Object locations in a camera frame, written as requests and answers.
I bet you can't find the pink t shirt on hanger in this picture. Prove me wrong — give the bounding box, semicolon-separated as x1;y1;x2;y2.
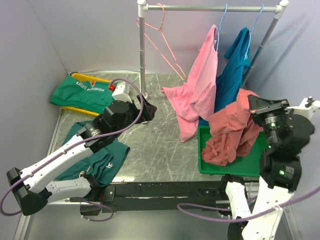
161;25;218;143

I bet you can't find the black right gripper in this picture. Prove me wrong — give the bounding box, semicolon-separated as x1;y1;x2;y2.
247;92;291;146

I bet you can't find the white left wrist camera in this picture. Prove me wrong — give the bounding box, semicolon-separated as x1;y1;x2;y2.
108;82;132;103

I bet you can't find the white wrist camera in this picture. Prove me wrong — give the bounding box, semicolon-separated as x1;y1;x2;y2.
287;96;320;120
108;82;132;103

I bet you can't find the green printed t shirt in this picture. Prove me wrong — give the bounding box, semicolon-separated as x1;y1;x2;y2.
50;75;114;114

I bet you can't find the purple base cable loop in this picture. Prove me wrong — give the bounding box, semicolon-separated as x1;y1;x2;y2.
81;199;118;223

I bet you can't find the silver clothes rack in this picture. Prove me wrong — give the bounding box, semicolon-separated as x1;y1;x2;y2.
136;0;289;97

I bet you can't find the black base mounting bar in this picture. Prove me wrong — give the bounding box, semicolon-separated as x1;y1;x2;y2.
85;181;229;212

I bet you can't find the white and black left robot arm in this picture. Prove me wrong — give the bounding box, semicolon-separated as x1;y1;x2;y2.
6;95;157;216

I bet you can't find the light blue hanger left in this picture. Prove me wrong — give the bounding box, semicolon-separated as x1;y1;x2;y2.
215;3;228;53

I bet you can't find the dark teal t shirt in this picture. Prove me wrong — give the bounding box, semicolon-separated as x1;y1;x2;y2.
54;119;131;187

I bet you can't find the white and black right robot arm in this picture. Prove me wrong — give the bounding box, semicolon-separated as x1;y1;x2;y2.
218;95;320;240

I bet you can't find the blue t shirt on hanger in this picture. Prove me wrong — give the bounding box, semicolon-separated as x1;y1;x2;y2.
198;27;250;126

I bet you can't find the yellow plastic tray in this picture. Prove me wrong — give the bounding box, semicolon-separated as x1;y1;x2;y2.
60;72;111;117

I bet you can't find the green plastic tray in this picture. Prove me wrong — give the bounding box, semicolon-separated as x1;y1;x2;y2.
197;125;267;177

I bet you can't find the light blue hanger right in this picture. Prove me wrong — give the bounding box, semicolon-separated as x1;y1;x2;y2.
244;4;265;60

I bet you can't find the light blue hanger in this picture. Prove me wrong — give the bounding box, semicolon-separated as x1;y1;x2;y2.
244;4;265;60
215;3;228;53

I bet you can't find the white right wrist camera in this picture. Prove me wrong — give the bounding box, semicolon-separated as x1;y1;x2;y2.
287;96;320;120

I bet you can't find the salmon red t shirt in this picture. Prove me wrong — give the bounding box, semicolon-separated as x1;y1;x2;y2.
201;89;263;167

